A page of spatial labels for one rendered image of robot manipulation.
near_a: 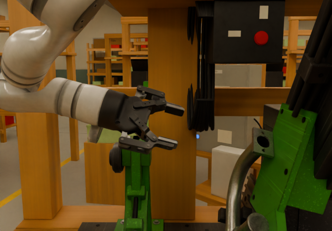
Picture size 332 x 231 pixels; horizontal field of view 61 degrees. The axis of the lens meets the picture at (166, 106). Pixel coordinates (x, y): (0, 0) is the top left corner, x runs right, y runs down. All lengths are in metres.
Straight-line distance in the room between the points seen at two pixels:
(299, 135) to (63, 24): 0.38
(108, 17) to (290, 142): 10.97
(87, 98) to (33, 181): 0.48
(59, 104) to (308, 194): 0.45
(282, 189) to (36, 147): 0.68
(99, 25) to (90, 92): 10.92
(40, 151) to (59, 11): 0.67
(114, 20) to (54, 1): 10.97
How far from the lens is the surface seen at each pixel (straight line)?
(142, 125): 0.52
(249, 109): 0.94
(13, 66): 0.47
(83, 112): 0.53
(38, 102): 0.56
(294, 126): 0.52
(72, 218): 0.98
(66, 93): 0.54
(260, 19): 0.74
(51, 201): 0.97
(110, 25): 11.28
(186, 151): 0.84
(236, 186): 0.64
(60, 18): 0.30
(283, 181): 0.51
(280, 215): 0.52
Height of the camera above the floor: 1.34
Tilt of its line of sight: 8 degrees down
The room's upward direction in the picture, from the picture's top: straight up
